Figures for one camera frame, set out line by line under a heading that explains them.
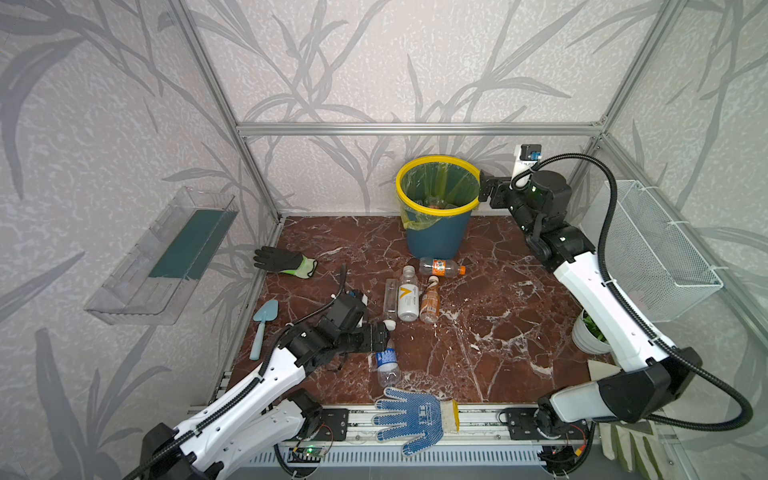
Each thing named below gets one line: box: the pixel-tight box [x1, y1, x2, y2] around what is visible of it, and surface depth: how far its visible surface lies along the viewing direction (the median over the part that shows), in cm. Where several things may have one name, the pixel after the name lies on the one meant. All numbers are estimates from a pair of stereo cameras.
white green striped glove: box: [598, 419, 670, 480], surface depth 71 cm
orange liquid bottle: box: [419, 275, 441, 324], surface depth 93 cm
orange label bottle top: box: [418, 258, 467, 277], surface depth 103 cm
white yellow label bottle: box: [397, 265, 420, 323], surface depth 92 cm
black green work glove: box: [253, 246, 319, 279], surface depth 107 cm
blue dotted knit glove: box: [372, 387, 460, 457], surface depth 76 cm
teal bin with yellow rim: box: [396, 155, 481, 259], surface depth 100 cm
